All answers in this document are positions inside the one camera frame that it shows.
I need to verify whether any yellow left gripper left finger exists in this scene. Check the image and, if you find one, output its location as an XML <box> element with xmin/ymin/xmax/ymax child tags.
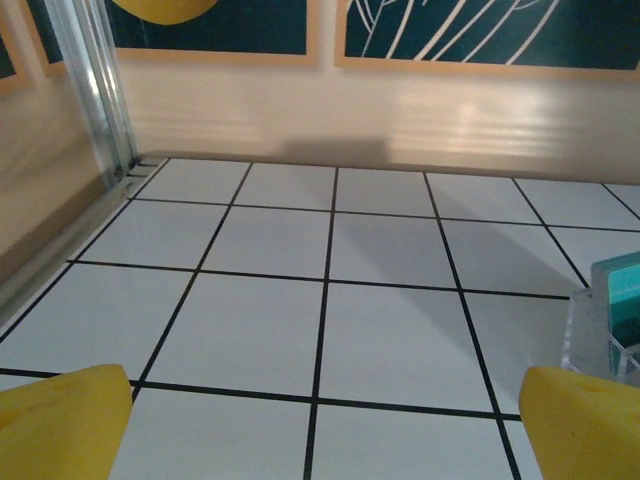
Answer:
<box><xmin>0</xmin><ymin>363</ymin><xmax>134</xmax><ymax>480</ymax></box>

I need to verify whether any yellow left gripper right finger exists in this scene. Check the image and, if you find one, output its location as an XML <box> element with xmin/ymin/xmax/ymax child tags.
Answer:
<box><xmin>517</xmin><ymin>365</ymin><xmax>640</xmax><ymax>480</ymax></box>

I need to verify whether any teal credit card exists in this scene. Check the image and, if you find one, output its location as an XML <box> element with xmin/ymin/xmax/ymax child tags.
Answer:
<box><xmin>601</xmin><ymin>258</ymin><xmax>640</xmax><ymax>347</ymax></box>

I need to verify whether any clear acrylic card box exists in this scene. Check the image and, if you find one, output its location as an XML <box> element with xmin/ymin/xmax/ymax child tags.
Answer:
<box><xmin>559</xmin><ymin>251</ymin><xmax>640</xmax><ymax>387</ymax></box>

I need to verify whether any aluminium table edge rail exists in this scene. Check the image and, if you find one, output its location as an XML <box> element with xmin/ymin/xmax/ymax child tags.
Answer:
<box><xmin>0</xmin><ymin>158</ymin><xmax>169</xmax><ymax>322</ymax></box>

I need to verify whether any aluminium frame post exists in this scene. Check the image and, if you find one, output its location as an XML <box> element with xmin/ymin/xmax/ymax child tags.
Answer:
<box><xmin>42</xmin><ymin>0</ymin><xmax>142</xmax><ymax>187</ymax></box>

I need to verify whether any wall panel yellow disc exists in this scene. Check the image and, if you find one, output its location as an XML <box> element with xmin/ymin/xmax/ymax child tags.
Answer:
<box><xmin>108</xmin><ymin>0</ymin><xmax>320</xmax><ymax>67</ymax></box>

